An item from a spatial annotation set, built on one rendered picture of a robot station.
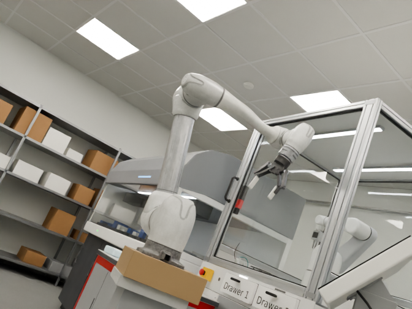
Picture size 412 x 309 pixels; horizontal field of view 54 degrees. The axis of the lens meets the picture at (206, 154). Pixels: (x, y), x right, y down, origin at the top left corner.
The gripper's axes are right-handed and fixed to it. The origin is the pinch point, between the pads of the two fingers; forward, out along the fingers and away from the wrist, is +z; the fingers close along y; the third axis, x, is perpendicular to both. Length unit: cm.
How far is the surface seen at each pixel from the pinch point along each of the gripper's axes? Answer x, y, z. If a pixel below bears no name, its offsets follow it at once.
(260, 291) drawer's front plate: 36, 10, 37
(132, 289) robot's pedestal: -43, 15, 65
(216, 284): 52, -27, 51
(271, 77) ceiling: 96, -154, -128
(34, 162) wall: 94, -425, 93
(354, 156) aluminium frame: 16.3, 20.8, -42.0
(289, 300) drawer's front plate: 28, 29, 32
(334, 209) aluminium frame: 20.8, 25.8, -14.3
